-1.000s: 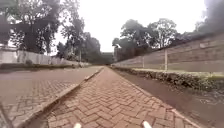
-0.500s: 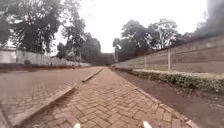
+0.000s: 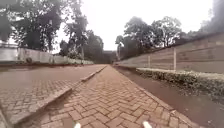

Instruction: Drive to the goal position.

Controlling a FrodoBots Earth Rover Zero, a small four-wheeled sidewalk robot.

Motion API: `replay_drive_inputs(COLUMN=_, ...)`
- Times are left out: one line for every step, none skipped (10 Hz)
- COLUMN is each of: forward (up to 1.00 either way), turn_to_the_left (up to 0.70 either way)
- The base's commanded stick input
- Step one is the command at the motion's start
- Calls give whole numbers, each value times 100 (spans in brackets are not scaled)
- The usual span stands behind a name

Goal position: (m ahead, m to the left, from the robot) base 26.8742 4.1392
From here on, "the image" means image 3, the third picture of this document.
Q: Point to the grey stone kerb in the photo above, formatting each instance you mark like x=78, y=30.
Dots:
x=89, y=76

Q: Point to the red brick path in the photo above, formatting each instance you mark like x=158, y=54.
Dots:
x=110, y=96

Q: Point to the row of trees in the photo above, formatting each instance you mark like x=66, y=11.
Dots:
x=140, y=33
x=36, y=23

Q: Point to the robot's own part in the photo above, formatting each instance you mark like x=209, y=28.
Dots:
x=77, y=125
x=146, y=125

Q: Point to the dark earth verge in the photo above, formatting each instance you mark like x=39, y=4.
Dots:
x=40, y=65

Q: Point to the red brick road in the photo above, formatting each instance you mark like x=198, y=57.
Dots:
x=40, y=83

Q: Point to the low green hedge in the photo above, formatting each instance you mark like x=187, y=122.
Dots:
x=186, y=80

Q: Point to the brown dirt strip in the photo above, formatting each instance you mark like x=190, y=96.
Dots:
x=186, y=103

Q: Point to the pale concrete wall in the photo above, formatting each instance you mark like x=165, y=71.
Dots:
x=33, y=56

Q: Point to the grey block wall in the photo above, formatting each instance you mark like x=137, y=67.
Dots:
x=196, y=55

